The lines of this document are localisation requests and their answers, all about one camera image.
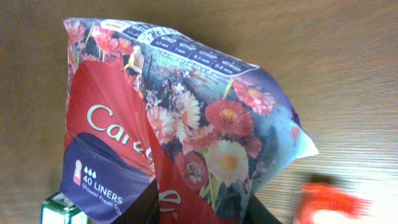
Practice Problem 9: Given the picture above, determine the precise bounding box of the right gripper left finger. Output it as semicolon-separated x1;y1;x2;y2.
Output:
112;180;160;224

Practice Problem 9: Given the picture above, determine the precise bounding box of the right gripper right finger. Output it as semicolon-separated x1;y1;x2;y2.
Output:
243;195;282;224

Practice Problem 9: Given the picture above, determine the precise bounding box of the red Nescafe stick sachet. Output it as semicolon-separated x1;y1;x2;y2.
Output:
293;183;372;224

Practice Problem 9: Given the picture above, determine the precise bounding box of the green Axe Brand box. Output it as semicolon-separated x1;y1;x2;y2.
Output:
40;192;89;224

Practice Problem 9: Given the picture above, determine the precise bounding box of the Carefree liners pack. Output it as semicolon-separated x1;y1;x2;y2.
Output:
60;18;318;223

